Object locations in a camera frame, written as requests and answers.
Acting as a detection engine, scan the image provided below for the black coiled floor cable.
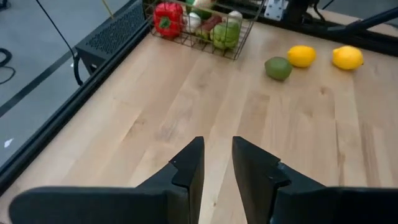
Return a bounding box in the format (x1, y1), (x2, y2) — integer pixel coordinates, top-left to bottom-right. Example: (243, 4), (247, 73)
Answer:
(0, 47), (16, 85)

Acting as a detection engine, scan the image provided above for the wire mesh basket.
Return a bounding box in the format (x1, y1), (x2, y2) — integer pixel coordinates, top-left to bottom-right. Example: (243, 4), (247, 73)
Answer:
(143, 0), (266, 61)

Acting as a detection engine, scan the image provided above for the white arm base bracket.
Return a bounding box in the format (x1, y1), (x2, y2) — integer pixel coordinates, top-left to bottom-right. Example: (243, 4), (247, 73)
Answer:
(264, 0), (289, 22)

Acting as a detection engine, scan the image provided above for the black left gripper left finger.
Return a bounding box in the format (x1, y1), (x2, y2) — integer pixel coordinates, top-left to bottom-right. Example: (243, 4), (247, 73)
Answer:
(8, 136), (205, 224)

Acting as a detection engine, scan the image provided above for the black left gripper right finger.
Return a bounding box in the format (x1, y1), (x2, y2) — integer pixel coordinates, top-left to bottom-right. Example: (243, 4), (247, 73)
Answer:
(231, 136), (398, 224)

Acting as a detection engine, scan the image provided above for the light green bell pepper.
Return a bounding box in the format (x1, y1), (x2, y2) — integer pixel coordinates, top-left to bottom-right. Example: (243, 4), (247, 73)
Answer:
(210, 21), (242, 50)

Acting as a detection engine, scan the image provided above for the green lime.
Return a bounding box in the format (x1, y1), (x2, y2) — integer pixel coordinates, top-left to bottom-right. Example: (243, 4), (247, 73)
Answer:
(264, 56), (294, 82)

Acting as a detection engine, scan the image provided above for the red bell pepper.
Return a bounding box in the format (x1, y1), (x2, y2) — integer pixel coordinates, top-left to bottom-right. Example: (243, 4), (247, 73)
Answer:
(153, 2), (184, 39)

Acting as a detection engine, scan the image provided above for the black computer tower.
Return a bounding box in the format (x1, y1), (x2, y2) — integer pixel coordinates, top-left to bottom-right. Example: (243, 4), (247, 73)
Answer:
(74, 0), (150, 76)

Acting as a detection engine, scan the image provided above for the yellow lemon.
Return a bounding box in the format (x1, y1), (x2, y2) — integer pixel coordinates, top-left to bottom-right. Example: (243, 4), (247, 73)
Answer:
(331, 45), (364, 71)
(286, 45), (317, 68)

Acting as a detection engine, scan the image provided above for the black table frame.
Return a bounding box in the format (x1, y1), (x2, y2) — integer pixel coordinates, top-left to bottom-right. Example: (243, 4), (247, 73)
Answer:
(0, 0), (398, 195)

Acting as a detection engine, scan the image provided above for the red chili pepper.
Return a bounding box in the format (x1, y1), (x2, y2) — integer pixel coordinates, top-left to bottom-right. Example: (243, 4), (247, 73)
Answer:
(201, 15), (223, 32)

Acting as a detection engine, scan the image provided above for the yellow hanging cable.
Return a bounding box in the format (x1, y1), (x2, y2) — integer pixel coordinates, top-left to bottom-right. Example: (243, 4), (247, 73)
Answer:
(101, 0), (115, 20)

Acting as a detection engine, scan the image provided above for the thin black hanging cable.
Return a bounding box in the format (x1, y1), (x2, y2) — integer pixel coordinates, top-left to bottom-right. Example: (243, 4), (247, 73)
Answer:
(35, 0), (77, 60)

